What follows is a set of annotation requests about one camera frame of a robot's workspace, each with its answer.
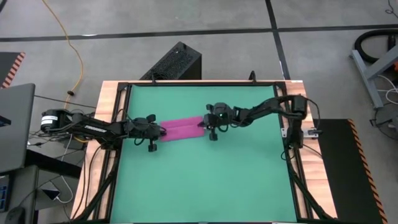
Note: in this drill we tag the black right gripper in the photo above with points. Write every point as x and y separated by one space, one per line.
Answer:
220 118

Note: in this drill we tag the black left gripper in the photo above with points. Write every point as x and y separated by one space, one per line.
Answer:
144 129

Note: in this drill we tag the magenta towel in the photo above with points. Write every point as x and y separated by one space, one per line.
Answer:
182 129

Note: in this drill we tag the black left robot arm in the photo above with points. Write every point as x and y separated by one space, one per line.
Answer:
93 128

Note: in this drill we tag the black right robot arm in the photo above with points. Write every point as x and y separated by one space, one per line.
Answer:
264 107

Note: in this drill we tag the black computer tower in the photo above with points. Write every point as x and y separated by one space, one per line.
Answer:
174 62

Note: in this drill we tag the green table mat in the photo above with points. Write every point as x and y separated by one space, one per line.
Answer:
202 193

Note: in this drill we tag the black smartphone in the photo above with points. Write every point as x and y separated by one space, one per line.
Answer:
51 194

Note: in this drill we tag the large hazard-striped black floor mat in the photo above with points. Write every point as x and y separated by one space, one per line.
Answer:
342 171

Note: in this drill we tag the small hazard-striped black floor mat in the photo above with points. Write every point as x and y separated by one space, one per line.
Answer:
7 67

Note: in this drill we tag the black computer mouse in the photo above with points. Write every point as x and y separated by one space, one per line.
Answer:
14 216

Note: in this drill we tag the grey metal stand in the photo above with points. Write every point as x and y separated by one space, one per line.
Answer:
367 79

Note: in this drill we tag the black metal table frame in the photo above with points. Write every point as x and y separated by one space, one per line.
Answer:
202 83

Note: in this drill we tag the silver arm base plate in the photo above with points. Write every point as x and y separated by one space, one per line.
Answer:
311 132

